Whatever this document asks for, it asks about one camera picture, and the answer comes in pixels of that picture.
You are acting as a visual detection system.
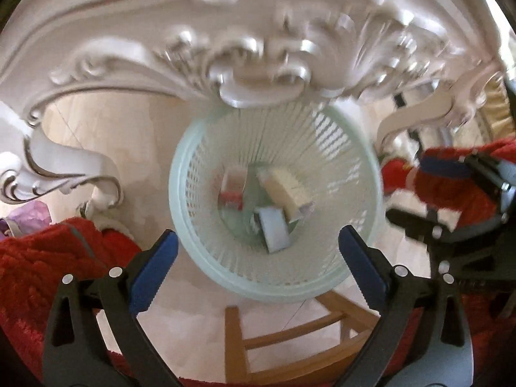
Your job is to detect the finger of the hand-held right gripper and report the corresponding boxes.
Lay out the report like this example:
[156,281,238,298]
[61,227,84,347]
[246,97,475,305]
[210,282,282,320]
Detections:
[386,206,504,247]
[419,151,514,218]

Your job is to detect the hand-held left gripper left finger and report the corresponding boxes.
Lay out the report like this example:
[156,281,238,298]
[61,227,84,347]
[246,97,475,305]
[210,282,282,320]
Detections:
[42,229,182,387]

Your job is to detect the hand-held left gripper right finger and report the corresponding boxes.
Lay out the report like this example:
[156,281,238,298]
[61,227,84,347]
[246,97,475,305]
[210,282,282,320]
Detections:
[339,225,474,387]

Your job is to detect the light green plastic wastebasket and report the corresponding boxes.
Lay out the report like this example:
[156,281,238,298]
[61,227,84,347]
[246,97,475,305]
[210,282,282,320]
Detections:
[169,103,385,302]

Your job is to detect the person's right leg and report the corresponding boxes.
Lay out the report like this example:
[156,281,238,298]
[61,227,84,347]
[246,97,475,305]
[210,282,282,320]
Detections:
[381,137,516,387]

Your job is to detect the person's leg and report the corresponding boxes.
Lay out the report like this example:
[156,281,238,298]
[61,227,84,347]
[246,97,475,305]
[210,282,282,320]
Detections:
[381,137,516,387]
[0,217,140,387]

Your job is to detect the chair with beige fringed cover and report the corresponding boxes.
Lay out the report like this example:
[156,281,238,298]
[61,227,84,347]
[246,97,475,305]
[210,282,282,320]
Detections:
[481,76,516,130]

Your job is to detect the grey blue small box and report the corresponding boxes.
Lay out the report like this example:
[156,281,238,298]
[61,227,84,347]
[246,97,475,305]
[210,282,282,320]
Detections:
[254,205,293,254]

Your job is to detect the wooden stool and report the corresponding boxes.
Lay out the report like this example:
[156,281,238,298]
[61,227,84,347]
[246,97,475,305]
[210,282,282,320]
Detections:
[223,290,384,380]

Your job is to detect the red and white packet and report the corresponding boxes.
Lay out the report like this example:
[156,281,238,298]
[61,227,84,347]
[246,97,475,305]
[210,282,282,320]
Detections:
[220,166,248,211]

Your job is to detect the cream cardboard box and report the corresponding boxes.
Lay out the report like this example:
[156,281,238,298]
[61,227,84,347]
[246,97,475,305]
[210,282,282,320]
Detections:
[258,166,316,222]

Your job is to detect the person's left leg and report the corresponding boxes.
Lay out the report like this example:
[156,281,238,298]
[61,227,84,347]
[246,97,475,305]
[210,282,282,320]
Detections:
[0,217,140,387]

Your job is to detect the purple cloth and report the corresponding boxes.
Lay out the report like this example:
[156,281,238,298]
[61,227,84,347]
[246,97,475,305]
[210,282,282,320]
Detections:
[0,203,52,239]

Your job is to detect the ornate white carved table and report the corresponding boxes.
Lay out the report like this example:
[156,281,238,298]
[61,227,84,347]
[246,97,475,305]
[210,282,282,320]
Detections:
[0,0,516,217]

